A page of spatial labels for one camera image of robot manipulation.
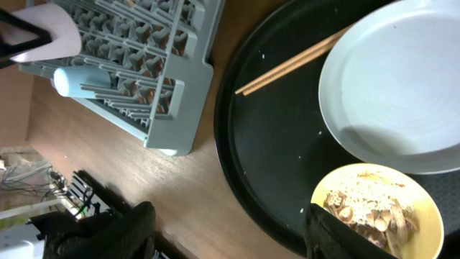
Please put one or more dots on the yellow bowl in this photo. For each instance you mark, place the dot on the yellow bowl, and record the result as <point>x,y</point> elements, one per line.
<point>428,241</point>

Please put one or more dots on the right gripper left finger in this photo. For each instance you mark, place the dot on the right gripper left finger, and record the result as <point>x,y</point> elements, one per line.
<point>102,236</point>

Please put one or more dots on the pink plastic cup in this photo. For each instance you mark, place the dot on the pink plastic cup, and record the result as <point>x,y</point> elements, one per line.
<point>66,39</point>

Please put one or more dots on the wooden chopstick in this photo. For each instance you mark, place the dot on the wooden chopstick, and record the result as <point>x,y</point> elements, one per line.
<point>291,61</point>
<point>293,66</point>

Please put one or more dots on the blue plastic cup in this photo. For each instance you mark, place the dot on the blue plastic cup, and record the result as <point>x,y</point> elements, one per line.
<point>68,80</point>

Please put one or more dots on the grey plastic dishwasher rack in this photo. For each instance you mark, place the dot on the grey plastic dishwasher rack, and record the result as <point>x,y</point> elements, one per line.
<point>156,53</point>

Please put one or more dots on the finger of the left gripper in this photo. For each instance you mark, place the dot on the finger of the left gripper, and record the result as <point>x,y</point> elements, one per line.
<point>8,50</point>

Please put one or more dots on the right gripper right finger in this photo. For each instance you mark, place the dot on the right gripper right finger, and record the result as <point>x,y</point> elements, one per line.
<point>328,238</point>

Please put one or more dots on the grey ceramic plate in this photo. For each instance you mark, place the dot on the grey ceramic plate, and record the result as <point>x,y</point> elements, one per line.
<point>389,89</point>

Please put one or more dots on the food scraps with rice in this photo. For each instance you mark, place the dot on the food scraps with rice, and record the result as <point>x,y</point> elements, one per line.
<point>375,208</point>

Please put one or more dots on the round black serving tray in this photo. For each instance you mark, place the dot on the round black serving tray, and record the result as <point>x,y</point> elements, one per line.
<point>273,144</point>

